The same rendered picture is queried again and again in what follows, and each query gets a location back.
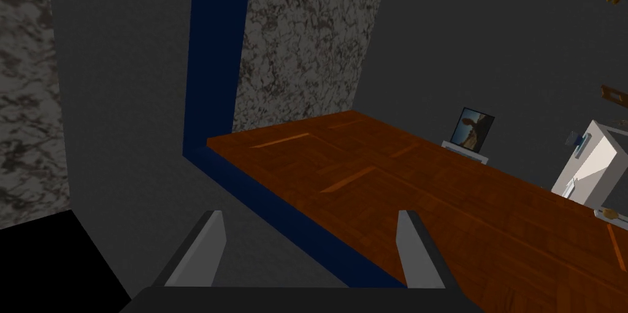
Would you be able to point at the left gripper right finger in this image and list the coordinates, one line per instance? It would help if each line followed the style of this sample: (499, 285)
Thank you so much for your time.
(417, 256)

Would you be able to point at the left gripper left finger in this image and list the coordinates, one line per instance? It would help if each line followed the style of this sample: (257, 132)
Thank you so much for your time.
(198, 259)

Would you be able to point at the framed picture on white stand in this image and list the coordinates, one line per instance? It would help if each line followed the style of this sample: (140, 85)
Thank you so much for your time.
(472, 132)

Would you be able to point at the white cabinet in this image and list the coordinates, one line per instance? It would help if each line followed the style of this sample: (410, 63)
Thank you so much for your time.
(586, 168)

